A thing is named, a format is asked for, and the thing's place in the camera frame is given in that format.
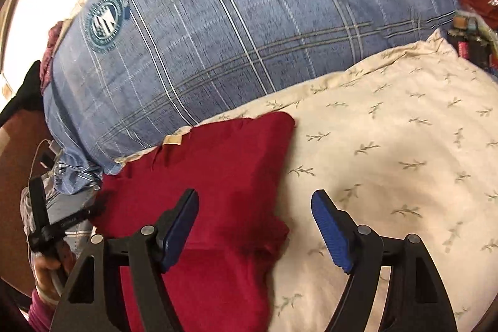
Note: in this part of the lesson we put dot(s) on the blue plaid pillow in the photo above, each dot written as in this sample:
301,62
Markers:
233,24

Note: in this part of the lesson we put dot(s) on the maroon patterned cloth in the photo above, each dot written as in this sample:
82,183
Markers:
50,52

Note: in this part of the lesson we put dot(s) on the grey striped bed cover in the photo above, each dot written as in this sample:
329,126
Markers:
74,196

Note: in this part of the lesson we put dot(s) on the person's left hand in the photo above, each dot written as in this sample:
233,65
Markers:
46,273

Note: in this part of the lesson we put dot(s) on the white phone charger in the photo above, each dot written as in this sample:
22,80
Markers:
55,149

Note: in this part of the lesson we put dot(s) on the red knit garment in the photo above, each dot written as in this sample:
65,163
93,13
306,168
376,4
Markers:
233,168

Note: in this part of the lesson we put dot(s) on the person's left forearm magenta sleeve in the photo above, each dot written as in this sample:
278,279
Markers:
39,312

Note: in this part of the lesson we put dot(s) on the black cloth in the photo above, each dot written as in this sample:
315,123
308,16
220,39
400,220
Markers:
23,98

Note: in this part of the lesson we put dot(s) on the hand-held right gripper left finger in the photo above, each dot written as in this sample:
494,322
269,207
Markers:
177,234

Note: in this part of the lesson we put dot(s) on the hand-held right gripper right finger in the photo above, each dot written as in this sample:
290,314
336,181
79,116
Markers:
330,231

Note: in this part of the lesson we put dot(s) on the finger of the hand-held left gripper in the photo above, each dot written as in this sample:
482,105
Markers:
93,211

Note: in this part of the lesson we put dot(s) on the wooden headboard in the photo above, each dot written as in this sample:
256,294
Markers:
15,168

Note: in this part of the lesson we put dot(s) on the cream leaf-print bedsheet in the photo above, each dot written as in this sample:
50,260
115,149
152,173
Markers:
389,145

